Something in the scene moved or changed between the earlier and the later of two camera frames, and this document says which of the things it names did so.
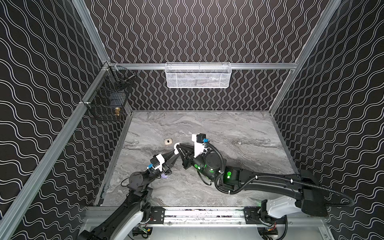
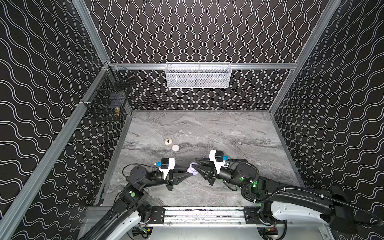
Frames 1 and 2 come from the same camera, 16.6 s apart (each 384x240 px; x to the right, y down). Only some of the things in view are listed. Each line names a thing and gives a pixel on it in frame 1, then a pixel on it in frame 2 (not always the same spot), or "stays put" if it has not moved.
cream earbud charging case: x=168 y=141 stays put
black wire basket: x=107 y=100 stays put
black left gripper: x=163 y=165 to x=170 y=178
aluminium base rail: x=225 y=217 stays put
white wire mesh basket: x=198 y=75 stays put
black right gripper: x=190 y=159 to x=212 y=173
